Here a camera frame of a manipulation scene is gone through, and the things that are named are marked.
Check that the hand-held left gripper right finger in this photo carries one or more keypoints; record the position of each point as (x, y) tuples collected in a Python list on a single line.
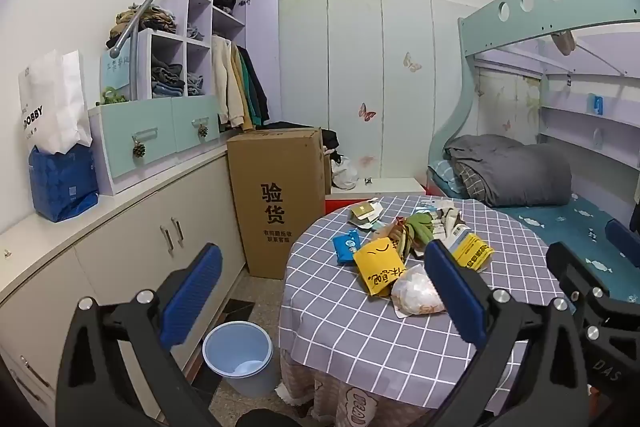
[(455, 292)]

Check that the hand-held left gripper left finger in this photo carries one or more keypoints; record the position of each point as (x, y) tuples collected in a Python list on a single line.
[(192, 292)]

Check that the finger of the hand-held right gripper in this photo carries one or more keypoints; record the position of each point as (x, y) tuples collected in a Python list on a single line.
[(575, 269), (622, 242)]

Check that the white plastic wrapper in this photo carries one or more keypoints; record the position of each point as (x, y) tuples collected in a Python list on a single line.
[(415, 294)]

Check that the yellow box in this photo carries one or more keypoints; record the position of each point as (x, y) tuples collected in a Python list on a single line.
[(475, 252)]

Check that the light blue trash bin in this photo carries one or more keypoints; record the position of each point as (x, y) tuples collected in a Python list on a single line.
[(240, 347)]

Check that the green packet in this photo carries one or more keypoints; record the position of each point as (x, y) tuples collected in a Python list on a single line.
[(422, 227)]

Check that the brown paper wrapper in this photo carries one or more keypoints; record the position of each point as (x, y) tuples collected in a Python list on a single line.
[(395, 234)]

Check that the yellow paper bag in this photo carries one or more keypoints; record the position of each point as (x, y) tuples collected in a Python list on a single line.
[(375, 264)]

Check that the blue snack packet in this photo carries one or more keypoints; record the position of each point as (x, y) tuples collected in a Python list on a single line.
[(347, 247)]

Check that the olive card box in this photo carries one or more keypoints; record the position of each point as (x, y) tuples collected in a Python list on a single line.
[(365, 209)]

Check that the blue patterned bedsheet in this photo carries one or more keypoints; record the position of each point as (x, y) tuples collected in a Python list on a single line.
[(560, 222)]

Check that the cream low cabinet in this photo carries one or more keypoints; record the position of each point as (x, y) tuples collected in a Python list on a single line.
[(125, 232)]

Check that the grey duvet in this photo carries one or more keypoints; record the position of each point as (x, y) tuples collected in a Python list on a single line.
[(515, 167)]

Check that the grey checked tablecloth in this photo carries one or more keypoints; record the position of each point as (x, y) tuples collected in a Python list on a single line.
[(340, 322)]

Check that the red storage box white lid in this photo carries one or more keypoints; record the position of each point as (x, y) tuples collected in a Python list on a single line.
[(390, 186)]

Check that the large cardboard box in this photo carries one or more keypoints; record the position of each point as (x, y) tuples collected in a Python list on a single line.
[(275, 187)]

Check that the pinecone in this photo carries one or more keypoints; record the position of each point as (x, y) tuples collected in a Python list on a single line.
[(202, 131), (138, 150)]

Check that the pale pink butterfly sticker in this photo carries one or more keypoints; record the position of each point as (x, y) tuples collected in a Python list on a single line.
[(367, 160)]

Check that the white plastic bag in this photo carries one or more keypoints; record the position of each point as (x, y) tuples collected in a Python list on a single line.
[(345, 174)]

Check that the blue tissue pack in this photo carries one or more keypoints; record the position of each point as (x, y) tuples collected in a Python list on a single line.
[(62, 184)]

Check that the pale wardrobe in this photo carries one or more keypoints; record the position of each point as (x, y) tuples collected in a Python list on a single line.
[(400, 117)]

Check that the black clothes pile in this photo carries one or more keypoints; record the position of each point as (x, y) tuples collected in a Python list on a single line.
[(330, 139)]

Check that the green hanging garment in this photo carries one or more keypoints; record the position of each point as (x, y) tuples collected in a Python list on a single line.
[(248, 97)]

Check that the grey folded clothes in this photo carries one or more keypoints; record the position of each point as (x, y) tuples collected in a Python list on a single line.
[(196, 32), (195, 86)]

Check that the green plant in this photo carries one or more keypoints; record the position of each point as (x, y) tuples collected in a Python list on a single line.
[(112, 97)]

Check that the cream hanging jacket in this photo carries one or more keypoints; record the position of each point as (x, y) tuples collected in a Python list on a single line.
[(225, 82)]

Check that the black hanging coat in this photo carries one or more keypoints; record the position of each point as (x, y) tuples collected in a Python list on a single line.
[(259, 89)]

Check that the dark folded clothes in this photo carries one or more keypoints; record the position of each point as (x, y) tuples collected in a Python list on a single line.
[(167, 79)]

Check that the cream butterfly sticker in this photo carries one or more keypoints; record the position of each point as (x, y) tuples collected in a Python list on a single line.
[(412, 62)]

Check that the teal lettered panel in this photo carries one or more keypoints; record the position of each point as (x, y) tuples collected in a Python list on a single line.
[(117, 69)]

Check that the white paper bag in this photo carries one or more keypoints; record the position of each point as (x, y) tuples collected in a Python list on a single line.
[(52, 102)]

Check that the teal bunk bed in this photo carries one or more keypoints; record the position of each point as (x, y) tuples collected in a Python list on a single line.
[(540, 7)]

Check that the olive clothes pile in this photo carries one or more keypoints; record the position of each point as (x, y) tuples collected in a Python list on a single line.
[(145, 22)]

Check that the purple cubby shelf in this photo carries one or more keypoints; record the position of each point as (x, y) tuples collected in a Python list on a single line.
[(200, 12)]

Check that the black folded clothes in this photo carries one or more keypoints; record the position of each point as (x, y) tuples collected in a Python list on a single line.
[(226, 2)]

